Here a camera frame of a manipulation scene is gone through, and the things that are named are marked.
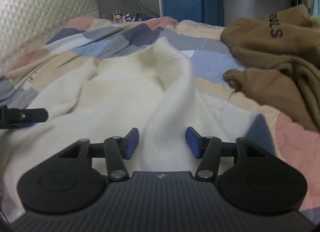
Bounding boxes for patchwork colour quilt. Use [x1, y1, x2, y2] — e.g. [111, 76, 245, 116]
[1, 17, 319, 223]

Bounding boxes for small bottles on nightstand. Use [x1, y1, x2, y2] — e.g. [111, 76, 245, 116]
[111, 10, 142, 24]

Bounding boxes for white striped fleece sweater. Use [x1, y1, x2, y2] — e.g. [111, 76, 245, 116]
[1, 38, 257, 222]

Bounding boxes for black power cable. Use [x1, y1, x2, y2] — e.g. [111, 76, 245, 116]
[124, 0, 161, 19]

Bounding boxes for brown hoodie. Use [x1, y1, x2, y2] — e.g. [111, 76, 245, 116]
[220, 5, 319, 132]

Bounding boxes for beige quilted headboard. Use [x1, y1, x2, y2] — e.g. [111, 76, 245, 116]
[1, 0, 99, 73]

